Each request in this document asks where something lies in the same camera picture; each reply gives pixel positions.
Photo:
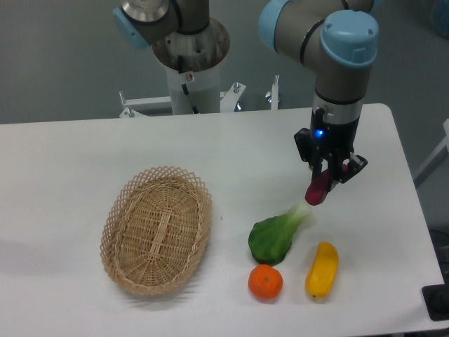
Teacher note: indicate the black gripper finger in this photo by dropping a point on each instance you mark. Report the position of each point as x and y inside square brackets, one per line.
[341, 172]
[315, 163]

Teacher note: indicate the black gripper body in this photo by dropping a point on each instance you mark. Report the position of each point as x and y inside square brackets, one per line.
[336, 138]

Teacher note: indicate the purple sweet potato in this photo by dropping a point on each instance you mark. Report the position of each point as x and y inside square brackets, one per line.
[318, 189]

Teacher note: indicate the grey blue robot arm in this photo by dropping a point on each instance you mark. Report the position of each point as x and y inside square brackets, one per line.
[337, 40]

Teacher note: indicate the green bok choy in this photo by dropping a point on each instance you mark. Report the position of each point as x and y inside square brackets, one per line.
[270, 239]

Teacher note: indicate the white furniture leg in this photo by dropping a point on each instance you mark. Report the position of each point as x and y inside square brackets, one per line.
[436, 157]

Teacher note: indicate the yellow mango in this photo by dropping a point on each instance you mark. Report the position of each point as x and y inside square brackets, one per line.
[323, 270]

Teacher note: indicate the orange tangerine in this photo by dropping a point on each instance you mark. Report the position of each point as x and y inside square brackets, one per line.
[265, 282]

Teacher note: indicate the black device at edge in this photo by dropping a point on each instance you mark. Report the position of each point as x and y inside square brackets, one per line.
[436, 301]

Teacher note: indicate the woven wicker basket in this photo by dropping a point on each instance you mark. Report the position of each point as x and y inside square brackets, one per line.
[157, 231]

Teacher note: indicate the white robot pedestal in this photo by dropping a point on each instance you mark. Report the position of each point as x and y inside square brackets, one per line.
[192, 65]

